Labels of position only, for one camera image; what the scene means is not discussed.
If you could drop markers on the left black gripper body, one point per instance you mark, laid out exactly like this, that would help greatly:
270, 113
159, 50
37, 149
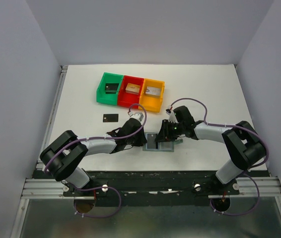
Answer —
140, 138

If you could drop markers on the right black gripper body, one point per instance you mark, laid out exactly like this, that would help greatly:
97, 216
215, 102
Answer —
164, 132

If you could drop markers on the sage green card holder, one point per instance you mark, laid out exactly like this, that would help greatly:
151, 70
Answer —
165, 146

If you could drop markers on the black credit card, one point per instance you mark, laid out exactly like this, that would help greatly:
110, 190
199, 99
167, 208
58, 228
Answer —
110, 118

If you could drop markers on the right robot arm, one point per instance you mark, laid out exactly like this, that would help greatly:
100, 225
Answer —
242, 143

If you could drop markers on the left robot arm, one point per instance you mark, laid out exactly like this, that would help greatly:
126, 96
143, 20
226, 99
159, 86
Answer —
62, 157

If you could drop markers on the silver card stack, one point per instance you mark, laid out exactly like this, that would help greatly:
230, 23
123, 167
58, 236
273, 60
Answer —
153, 91

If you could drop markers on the tan card stack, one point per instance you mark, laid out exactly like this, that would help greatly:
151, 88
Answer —
132, 88

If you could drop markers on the black card stack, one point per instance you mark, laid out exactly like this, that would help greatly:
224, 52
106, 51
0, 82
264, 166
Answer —
111, 88

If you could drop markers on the yellow plastic bin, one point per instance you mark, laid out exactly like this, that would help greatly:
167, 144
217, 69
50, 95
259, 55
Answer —
150, 102

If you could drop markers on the red plastic bin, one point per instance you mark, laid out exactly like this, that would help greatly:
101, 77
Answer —
126, 99

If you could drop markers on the green plastic bin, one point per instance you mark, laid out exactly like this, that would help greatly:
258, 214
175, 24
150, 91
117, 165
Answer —
101, 96

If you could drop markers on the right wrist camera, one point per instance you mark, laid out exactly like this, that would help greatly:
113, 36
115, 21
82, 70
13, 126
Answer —
172, 117

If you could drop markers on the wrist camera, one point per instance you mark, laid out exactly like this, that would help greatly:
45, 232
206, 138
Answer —
172, 117
138, 116

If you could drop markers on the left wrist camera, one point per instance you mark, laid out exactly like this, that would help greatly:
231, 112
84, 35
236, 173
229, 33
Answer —
138, 116

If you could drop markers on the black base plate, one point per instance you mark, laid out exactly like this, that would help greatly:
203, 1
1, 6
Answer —
144, 188

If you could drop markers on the aluminium frame rail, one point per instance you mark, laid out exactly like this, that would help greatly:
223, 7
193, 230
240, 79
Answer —
48, 119

